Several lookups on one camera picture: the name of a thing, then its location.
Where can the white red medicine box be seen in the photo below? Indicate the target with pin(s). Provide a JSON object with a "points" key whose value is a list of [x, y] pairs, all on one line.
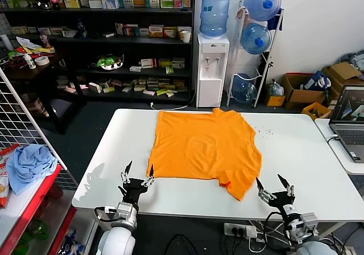
{"points": [[148, 63]]}

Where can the yellow plastic crate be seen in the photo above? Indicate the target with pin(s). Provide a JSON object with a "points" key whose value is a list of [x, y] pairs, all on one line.
{"points": [[308, 110]]}

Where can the white water dispenser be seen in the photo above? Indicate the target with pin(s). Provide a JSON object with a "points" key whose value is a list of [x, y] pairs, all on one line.
{"points": [[210, 81]]}

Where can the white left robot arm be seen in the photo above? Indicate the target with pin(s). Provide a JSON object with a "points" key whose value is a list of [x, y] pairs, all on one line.
{"points": [[116, 240]]}

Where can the open brown cardboard box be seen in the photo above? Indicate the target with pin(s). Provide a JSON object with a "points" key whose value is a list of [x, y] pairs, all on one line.
{"points": [[304, 98]]}

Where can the white paper cup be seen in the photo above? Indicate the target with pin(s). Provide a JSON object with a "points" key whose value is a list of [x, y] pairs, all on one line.
{"points": [[186, 37]]}

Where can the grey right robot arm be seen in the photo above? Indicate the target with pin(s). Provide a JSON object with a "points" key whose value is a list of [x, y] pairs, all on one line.
{"points": [[315, 247]]}

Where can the beige hanging rag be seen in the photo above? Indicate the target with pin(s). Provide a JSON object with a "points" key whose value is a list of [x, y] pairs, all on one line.
{"points": [[243, 13]]}

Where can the green plastic bottle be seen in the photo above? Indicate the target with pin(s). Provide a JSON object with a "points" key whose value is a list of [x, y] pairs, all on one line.
{"points": [[39, 229]]}

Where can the white power strip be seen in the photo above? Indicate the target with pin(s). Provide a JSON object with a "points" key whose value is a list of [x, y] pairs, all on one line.
{"points": [[239, 230]]}

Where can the scattered brown crumbs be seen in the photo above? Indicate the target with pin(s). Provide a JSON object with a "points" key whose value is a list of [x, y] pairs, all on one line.
{"points": [[264, 132]]}

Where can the red and white cart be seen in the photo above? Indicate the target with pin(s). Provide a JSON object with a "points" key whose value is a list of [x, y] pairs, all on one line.
{"points": [[37, 203]]}

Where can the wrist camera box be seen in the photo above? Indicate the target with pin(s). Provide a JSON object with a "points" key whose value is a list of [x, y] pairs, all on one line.
{"points": [[111, 209], [308, 223]]}

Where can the small yellow box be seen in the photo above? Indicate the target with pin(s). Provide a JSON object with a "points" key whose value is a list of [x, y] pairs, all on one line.
{"points": [[275, 100]]}

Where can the grey blue clothes pile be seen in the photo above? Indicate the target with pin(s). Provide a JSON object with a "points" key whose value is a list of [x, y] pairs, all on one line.
{"points": [[355, 58]]}

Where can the black folded stand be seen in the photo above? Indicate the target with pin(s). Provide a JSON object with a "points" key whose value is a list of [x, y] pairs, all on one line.
{"points": [[267, 67]]}

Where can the white tape roll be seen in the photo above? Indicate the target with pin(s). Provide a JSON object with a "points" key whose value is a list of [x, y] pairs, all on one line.
{"points": [[41, 61]]}

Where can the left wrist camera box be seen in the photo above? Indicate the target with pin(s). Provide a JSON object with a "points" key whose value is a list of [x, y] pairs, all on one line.
{"points": [[111, 209]]}

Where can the blue white snack package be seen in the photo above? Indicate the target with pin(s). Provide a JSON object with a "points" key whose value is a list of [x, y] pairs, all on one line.
{"points": [[71, 242]]}

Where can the dark wooden table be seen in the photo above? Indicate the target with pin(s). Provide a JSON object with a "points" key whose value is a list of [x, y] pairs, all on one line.
{"points": [[42, 70]]}

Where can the clear plastic bag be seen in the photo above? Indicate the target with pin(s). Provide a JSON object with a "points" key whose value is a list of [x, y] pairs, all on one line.
{"points": [[276, 89]]}

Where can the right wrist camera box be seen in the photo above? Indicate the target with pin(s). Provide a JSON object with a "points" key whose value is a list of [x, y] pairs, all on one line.
{"points": [[308, 223]]}

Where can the orange white medicine box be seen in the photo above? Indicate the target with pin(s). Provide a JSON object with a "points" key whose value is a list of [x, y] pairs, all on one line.
{"points": [[156, 31]]}

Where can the grey laptop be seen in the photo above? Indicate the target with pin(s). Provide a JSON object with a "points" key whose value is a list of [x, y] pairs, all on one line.
{"points": [[349, 135]]}

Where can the dark blue hanging cloth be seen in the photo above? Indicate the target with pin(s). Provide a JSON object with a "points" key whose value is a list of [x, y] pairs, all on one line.
{"points": [[274, 21]]}

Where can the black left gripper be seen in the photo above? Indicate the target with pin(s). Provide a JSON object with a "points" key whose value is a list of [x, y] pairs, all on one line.
{"points": [[133, 189]]}

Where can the cola bottle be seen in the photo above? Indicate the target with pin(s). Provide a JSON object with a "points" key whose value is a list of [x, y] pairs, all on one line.
{"points": [[53, 1]]}

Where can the upright blue water jug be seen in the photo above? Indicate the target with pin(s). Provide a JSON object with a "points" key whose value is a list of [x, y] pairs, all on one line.
{"points": [[214, 13]]}

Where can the red white snack bag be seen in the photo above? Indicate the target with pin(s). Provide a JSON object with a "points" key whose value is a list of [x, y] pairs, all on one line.
{"points": [[3, 186]]}

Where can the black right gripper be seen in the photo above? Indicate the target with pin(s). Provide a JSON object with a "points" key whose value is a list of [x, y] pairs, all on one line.
{"points": [[281, 201]]}

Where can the black shelf unit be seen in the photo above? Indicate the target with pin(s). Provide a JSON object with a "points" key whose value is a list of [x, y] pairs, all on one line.
{"points": [[128, 50]]}

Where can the dark blue bottle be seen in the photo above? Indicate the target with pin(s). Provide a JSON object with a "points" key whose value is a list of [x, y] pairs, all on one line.
{"points": [[80, 28]]}

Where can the small white bottle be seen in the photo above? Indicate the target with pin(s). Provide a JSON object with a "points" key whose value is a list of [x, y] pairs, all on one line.
{"points": [[30, 63]]}

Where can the white metal jug rack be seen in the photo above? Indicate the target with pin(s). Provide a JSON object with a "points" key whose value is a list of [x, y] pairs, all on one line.
{"points": [[257, 98]]}

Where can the crumpled light blue cloth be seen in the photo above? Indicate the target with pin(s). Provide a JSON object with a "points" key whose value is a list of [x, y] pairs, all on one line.
{"points": [[28, 164]]}

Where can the orange t-shirt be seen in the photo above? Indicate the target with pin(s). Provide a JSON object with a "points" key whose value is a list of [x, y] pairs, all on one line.
{"points": [[204, 147]]}

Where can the large white table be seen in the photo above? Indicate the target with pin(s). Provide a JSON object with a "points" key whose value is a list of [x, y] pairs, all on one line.
{"points": [[301, 152]]}

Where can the closed brown cardboard box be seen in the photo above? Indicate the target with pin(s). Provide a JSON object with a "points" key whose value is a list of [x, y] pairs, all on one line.
{"points": [[344, 70]]}

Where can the small white side table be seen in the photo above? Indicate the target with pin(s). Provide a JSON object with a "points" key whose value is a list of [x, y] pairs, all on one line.
{"points": [[338, 158]]}

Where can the colourful packet pile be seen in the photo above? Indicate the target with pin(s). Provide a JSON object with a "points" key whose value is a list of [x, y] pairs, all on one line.
{"points": [[34, 48]]}

